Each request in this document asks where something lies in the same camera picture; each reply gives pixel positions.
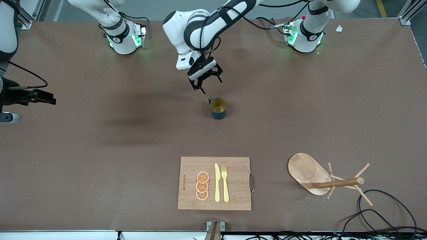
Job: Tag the brown table cover sheet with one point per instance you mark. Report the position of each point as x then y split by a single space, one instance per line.
100 150

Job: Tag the yellow plastic knife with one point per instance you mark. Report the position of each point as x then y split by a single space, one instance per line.
217 183

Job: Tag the aluminium frame post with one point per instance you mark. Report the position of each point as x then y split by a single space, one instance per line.
26 24
404 20

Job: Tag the yellow plastic fork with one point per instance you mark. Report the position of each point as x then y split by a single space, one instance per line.
225 186

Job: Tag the white paper scrap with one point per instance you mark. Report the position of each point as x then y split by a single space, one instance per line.
339 28

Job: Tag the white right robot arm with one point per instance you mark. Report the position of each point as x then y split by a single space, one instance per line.
123 40

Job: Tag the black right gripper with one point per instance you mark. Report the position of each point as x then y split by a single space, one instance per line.
10 95

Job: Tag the white table edge rail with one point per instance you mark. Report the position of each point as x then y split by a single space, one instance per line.
66 235

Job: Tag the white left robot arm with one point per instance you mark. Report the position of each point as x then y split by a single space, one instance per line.
206 26

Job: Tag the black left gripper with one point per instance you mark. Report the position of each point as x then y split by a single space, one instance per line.
211 72

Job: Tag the grey metal bracket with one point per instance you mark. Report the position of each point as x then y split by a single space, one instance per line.
222 226

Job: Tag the teal cup with tan inside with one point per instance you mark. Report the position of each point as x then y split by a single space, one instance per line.
218 108

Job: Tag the wooden mug rack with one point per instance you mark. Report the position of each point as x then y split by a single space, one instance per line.
303 170

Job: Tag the toy orange slice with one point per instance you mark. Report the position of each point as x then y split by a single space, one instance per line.
203 177

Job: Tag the bamboo cutting board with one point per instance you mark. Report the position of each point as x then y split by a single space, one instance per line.
237 186

